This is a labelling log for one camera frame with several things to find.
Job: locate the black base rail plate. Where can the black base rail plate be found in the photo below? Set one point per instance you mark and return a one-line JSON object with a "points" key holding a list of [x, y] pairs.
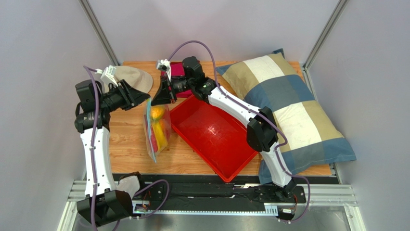
{"points": [[209, 193]]}

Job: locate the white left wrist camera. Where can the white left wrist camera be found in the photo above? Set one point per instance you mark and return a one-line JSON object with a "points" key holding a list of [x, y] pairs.
{"points": [[108, 75]]}

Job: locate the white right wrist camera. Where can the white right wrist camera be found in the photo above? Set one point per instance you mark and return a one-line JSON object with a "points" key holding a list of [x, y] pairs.
{"points": [[163, 65]]}

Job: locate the beige bucket hat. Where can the beige bucket hat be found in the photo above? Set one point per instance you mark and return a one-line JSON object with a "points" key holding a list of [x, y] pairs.
{"points": [[140, 78]]}

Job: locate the plaid checkered pillow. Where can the plaid checkered pillow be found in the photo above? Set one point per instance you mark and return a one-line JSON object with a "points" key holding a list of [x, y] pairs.
{"points": [[308, 136]]}

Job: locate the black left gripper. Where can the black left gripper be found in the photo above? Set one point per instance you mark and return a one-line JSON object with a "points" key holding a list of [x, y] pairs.
{"points": [[130, 96]]}

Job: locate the yellow green fake mango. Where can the yellow green fake mango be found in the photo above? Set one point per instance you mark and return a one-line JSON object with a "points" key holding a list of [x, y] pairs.
{"points": [[157, 112]]}

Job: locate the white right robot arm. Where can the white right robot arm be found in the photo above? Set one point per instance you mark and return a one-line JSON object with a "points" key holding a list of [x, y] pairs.
{"points": [[260, 124]]}

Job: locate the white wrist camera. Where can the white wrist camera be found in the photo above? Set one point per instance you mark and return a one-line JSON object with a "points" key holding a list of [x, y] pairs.
{"points": [[108, 75], [163, 65]]}

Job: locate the red plastic tray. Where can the red plastic tray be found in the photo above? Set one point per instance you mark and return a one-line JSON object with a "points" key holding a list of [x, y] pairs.
{"points": [[217, 137]]}

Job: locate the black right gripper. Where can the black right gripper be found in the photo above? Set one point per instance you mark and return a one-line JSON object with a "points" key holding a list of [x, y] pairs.
{"points": [[171, 88]]}

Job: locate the clear zip top bag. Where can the clear zip top bag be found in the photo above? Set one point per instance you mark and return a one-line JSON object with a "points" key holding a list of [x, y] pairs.
{"points": [[157, 133]]}

